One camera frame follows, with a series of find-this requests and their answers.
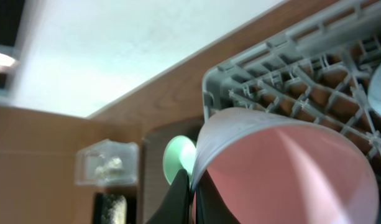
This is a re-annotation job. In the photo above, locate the clear plastic bin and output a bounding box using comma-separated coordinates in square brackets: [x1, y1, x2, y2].
[75, 139, 139, 187]

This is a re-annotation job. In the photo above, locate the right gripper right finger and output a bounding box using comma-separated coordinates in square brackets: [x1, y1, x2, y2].
[195, 171, 239, 224]

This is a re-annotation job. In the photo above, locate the light green saucer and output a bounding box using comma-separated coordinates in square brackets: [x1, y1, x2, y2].
[163, 135, 196, 185]

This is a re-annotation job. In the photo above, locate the pink cup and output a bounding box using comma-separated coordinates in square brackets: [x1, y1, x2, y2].
[193, 108, 379, 223]

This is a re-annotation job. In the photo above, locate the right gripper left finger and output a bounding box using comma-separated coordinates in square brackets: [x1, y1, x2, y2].
[146, 169, 190, 224]

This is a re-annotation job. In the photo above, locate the white tissue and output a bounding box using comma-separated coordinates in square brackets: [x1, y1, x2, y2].
[94, 157, 124, 180]

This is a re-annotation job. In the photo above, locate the black plastic tray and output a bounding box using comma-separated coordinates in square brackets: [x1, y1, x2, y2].
[92, 192, 137, 224]

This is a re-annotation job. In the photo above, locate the grey dishwasher rack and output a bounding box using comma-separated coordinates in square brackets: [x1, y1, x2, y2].
[202, 0, 381, 192]

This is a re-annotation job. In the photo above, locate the light blue bowl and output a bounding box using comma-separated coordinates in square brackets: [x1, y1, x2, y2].
[367, 63, 381, 116]

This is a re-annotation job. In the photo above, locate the pile of white rice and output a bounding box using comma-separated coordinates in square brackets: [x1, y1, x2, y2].
[101, 195, 127, 224]

